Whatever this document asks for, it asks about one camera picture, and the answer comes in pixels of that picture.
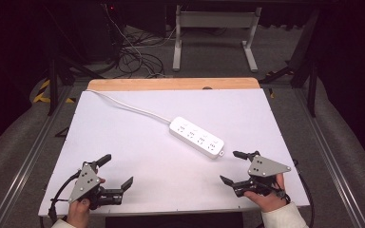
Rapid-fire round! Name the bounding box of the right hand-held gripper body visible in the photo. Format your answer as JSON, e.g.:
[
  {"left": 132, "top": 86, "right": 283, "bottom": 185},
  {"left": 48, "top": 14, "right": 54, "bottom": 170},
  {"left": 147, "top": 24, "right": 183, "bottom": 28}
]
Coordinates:
[{"left": 232, "top": 153, "right": 292, "bottom": 200}]

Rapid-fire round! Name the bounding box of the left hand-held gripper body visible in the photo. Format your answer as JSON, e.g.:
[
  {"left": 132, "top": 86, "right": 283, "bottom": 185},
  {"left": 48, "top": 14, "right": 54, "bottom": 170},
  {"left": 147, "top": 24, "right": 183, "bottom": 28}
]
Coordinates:
[{"left": 67, "top": 161, "right": 124, "bottom": 211}]

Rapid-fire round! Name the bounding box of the white power strip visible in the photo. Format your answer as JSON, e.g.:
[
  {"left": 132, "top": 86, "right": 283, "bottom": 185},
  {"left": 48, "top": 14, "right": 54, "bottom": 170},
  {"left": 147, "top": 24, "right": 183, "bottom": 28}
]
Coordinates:
[{"left": 168, "top": 116, "right": 225, "bottom": 160}]

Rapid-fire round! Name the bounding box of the person's left hand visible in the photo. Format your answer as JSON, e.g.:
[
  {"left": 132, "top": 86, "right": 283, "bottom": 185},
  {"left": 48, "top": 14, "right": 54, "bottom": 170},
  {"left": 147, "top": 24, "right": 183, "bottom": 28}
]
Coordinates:
[{"left": 66, "top": 199, "right": 92, "bottom": 228}]

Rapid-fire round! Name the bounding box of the person's right hand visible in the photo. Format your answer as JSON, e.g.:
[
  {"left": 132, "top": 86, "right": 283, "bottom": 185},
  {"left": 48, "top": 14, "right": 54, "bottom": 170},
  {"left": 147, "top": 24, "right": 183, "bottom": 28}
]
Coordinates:
[{"left": 243, "top": 173, "right": 292, "bottom": 214}]

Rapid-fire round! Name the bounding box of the white board table cover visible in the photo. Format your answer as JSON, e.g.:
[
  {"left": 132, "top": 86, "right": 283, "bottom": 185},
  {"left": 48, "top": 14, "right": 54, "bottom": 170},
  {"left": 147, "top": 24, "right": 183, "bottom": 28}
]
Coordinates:
[{"left": 38, "top": 87, "right": 311, "bottom": 219}]

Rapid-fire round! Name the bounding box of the black metal stand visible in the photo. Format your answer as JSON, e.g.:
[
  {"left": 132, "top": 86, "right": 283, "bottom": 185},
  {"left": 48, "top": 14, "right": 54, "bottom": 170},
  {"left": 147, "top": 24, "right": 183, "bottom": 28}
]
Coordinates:
[
  {"left": 46, "top": 47, "right": 106, "bottom": 117},
  {"left": 259, "top": 9, "right": 319, "bottom": 119}
]

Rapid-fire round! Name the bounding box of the yellow black hazard tape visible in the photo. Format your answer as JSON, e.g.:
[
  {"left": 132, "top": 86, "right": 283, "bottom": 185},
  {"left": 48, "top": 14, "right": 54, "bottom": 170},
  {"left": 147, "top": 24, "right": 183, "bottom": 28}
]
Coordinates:
[{"left": 32, "top": 78, "right": 76, "bottom": 105}]

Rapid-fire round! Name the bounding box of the black equipment cabinet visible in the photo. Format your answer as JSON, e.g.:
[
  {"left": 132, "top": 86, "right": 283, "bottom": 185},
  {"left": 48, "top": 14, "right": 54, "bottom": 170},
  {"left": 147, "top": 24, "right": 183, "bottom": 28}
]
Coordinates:
[{"left": 75, "top": 2, "right": 168, "bottom": 63}]

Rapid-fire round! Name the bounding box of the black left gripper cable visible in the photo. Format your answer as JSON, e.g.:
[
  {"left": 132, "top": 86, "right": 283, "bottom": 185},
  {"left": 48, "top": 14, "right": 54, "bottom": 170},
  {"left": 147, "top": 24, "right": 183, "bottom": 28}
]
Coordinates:
[{"left": 48, "top": 170, "right": 82, "bottom": 223}]

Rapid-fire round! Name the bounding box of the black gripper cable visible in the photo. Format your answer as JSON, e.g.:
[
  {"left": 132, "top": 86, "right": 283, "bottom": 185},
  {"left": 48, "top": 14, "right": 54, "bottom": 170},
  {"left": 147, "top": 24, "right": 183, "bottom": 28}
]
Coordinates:
[
  {"left": 292, "top": 159, "right": 316, "bottom": 228},
  {"left": 48, "top": 170, "right": 82, "bottom": 223}
]

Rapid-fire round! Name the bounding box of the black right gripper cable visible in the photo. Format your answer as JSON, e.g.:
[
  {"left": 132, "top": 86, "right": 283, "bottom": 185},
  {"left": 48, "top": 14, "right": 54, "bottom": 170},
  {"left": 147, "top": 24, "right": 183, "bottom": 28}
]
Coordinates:
[{"left": 292, "top": 159, "right": 316, "bottom": 228}]

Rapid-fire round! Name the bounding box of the white power strip cable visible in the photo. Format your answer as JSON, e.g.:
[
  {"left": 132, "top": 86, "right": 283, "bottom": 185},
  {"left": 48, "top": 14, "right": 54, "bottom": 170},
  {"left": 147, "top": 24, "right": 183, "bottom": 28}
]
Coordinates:
[{"left": 85, "top": 88, "right": 173, "bottom": 124}]

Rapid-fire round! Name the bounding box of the metal floor rail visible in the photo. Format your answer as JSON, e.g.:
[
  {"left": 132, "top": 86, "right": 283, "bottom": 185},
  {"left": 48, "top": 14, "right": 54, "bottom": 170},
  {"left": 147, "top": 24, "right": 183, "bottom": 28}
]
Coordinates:
[
  {"left": 293, "top": 86, "right": 365, "bottom": 228},
  {"left": 0, "top": 85, "right": 77, "bottom": 228}
]

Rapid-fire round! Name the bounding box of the tangle of floor cables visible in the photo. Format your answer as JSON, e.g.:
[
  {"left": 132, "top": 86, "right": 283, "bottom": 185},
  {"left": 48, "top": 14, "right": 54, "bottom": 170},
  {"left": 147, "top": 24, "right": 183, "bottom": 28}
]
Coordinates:
[{"left": 102, "top": 3, "right": 184, "bottom": 79}]

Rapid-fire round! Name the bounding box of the white metal stand frame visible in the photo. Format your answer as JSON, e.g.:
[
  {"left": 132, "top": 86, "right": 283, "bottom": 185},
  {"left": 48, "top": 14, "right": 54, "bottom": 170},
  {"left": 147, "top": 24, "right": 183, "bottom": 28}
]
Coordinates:
[{"left": 172, "top": 4, "right": 263, "bottom": 73}]

